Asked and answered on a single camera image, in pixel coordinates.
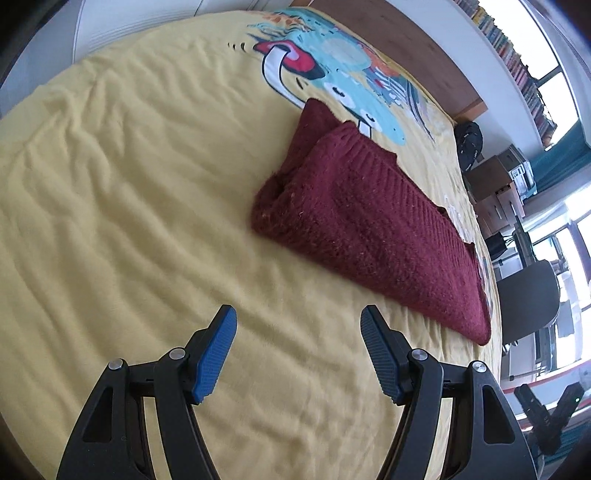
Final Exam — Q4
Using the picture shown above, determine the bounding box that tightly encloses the wooden headboard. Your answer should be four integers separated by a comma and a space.
291, 0, 489, 123

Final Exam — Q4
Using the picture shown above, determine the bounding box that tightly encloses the black round bag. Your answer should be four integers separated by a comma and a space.
454, 121, 484, 175

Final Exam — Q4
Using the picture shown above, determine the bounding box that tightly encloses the teal curtain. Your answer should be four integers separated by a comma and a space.
526, 129, 591, 195

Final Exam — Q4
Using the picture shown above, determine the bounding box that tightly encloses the window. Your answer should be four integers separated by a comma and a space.
522, 0, 591, 139

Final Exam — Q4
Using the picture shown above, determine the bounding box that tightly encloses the maroon knitted sweater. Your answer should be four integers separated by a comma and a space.
252, 98, 492, 347

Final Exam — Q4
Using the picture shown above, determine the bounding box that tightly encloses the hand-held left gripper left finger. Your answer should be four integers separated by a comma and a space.
56, 305, 238, 480

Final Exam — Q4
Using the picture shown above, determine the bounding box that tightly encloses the row of books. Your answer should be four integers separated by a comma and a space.
455, 0, 557, 144

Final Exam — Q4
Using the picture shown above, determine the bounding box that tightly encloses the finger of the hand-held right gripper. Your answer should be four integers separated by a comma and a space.
515, 385, 552, 432

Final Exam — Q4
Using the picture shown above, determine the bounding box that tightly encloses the black chair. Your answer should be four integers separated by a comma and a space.
499, 258, 561, 347

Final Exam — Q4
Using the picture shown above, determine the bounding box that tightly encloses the yellow printed blanket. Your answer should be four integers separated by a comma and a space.
0, 7, 504, 480

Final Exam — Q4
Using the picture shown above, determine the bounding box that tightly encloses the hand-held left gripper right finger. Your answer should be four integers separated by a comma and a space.
360, 305, 539, 480

